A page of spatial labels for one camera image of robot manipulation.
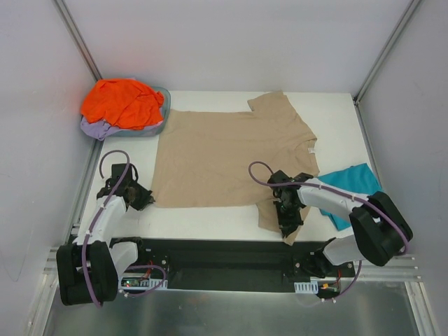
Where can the right aluminium corner post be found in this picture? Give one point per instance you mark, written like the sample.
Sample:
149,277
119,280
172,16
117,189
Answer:
397,32

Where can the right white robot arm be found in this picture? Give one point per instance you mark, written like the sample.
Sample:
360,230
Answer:
379,230

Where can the beige t shirt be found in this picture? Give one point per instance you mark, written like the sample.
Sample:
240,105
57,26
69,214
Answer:
203,157

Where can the teal plastic basket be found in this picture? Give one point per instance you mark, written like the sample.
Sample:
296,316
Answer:
164,112

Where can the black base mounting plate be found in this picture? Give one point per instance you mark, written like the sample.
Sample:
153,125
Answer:
214,265

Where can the orange t shirt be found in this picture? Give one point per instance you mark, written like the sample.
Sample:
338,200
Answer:
124,103

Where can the right white cable duct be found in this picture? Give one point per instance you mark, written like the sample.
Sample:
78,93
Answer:
311,287

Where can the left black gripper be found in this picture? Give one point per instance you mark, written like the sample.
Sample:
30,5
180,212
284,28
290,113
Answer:
138,197

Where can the aluminium corner post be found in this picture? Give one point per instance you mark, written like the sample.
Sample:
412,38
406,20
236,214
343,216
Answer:
397,32
75,34

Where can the white cable duct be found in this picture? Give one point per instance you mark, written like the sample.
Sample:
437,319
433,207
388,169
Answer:
140,284
311,287

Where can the lavender t shirt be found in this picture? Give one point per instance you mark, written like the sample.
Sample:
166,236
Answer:
101,130

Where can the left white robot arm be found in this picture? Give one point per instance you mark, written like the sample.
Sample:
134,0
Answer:
93,262

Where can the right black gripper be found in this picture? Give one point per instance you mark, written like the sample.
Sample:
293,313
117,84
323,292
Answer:
289,220

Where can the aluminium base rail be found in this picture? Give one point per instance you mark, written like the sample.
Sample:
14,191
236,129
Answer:
399,269

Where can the left white cable duct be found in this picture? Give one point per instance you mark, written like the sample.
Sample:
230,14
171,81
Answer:
140,284

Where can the left aluminium corner post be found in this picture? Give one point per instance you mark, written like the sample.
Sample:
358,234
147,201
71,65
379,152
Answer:
75,34

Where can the folded teal t shirt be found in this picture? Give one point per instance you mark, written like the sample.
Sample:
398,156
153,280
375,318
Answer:
357,179

